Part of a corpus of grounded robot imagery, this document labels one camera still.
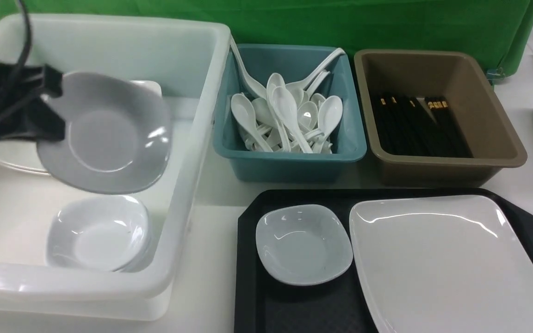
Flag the black serving tray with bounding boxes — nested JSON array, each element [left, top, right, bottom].
[[234, 188, 533, 333]]

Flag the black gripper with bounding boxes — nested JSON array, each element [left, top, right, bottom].
[[0, 44, 66, 142]]

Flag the teal plastic bin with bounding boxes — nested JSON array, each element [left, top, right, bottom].
[[213, 44, 367, 183]]

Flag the white soup spoon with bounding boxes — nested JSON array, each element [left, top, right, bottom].
[[270, 86, 313, 154]]

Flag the long white ladle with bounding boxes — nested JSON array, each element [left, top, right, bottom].
[[229, 36, 267, 99], [285, 47, 345, 90]]

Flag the white spoon left in bin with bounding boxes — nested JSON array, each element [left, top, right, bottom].
[[231, 93, 273, 152]]

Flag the green cloth backdrop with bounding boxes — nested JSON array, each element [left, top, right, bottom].
[[25, 0, 533, 75]]

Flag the long white ladle right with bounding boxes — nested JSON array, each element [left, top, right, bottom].
[[285, 47, 345, 90]]

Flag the pile of black chopsticks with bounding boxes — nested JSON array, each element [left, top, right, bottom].
[[370, 92, 473, 158]]

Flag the stacked white bowls in tub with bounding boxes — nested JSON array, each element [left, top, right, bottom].
[[45, 195, 151, 272]]

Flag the stacked white plates in tub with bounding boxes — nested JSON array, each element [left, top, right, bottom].
[[0, 72, 172, 182]]

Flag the white spoon upright centre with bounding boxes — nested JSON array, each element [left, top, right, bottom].
[[266, 73, 291, 152]]

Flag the white spoon in bin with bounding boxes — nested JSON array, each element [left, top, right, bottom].
[[312, 96, 343, 154], [231, 93, 273, 152]]

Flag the brown plastic bin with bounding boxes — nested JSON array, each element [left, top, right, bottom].
[[354, 50, 527, 187]]

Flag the white bowl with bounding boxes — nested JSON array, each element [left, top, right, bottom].
[[255, 204, 353, 286], [36, 72, 173, 194]]

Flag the large white square plate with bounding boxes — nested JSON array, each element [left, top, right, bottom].
[[349, 195, 533, 333]]

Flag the large white plastic tub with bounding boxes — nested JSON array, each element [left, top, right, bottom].
[[0, 13, 230, 321]]

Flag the white spoon right in bin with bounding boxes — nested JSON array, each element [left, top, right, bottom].
[[312, 96, 343, 154]]

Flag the long white ladle left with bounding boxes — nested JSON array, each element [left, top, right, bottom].
[[229, 36, 267, 99]]

